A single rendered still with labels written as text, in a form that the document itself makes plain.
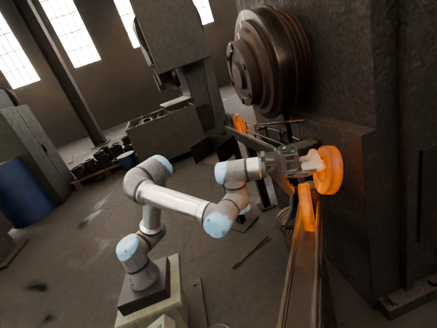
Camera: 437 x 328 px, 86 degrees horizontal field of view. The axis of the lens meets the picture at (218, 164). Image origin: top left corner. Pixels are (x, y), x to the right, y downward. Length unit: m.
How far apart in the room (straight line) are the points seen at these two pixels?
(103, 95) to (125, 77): 1.18
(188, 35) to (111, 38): 7.76
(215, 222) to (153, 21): 3.26
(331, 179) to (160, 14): 3.32
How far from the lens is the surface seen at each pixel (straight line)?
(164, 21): 3.73
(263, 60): 0.99
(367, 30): 0.83
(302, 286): 0.70
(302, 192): 0.77
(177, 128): 3.50
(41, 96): 12.07
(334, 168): 0.75
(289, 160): 0.76
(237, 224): 1.95
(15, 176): 4.12
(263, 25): 0.99
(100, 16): 11.48
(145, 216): 1.19
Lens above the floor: 1.21
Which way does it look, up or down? 23 degrees down
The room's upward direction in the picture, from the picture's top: 19 degrees counter-clockwise
